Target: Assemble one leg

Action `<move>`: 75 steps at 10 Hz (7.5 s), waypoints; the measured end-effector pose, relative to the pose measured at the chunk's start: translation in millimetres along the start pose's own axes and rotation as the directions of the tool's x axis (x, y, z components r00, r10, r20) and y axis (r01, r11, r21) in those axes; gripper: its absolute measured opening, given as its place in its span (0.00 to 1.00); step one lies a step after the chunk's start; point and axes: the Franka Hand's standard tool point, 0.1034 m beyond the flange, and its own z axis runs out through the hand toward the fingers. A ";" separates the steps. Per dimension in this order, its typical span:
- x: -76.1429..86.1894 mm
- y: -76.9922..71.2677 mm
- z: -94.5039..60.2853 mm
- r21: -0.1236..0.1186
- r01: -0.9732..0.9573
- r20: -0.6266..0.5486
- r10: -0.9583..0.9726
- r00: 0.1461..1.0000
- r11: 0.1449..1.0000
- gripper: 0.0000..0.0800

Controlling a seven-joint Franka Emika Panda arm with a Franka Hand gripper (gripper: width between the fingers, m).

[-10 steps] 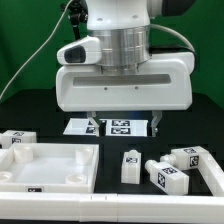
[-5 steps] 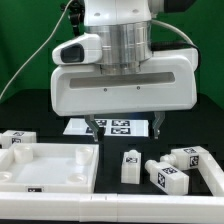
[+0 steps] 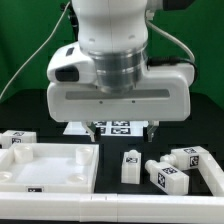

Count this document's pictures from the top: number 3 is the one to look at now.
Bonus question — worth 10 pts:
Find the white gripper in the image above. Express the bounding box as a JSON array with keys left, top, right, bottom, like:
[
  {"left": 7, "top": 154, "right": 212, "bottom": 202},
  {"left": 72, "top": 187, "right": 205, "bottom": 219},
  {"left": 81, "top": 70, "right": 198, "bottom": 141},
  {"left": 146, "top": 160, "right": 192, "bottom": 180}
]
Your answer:
[{"left": 47, "top": 42, "right": 195, "bottom": 142}]

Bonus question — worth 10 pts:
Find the white square table top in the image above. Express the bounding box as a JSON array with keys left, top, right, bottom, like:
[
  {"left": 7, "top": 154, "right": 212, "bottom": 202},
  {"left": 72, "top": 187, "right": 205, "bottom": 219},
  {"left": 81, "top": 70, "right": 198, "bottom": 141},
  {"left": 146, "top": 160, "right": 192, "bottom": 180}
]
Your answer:
[{"left": 0, "top": 143, "right": 99, "bottom": 193}]

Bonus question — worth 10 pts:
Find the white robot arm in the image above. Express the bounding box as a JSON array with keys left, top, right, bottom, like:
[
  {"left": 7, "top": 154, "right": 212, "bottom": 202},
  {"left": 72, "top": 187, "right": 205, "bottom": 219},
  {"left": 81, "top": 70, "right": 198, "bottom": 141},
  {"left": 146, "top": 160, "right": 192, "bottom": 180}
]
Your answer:
[{"left": 47, "top": 0, "right": 196, "bottom": 141}]

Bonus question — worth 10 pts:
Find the white tag sheet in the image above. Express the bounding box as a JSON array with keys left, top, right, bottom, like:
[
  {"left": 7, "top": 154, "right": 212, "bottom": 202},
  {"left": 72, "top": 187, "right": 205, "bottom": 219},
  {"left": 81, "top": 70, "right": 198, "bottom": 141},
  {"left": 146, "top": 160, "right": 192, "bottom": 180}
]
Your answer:
[{"left": 63, "top": 121, "right": 148, "bottom": 137}]

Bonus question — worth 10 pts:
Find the white U-shaped obstacle fence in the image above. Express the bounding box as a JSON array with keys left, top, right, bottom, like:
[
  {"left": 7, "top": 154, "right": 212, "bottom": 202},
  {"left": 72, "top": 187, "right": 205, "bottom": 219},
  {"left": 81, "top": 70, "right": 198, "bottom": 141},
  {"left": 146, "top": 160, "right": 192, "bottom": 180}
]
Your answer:
[{"left": 0, "top": 153, "right": 224, "bottom": 224}]

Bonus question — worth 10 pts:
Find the black camera stand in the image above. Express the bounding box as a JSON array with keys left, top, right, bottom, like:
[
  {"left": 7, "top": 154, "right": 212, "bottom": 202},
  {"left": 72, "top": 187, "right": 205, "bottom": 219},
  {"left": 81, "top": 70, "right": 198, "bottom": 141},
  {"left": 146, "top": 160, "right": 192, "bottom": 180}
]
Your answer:
[{"left": 68, "top": 3, "right": 79, "bottom": 40}]

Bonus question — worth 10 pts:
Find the white cable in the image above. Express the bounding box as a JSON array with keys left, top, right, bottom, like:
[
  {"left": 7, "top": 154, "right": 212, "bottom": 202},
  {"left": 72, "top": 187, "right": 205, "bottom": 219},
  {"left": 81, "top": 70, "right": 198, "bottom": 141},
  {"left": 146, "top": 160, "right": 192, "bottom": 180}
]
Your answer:
[{"left": 0, "top": 0, "right": 74, "bottom": 101}]

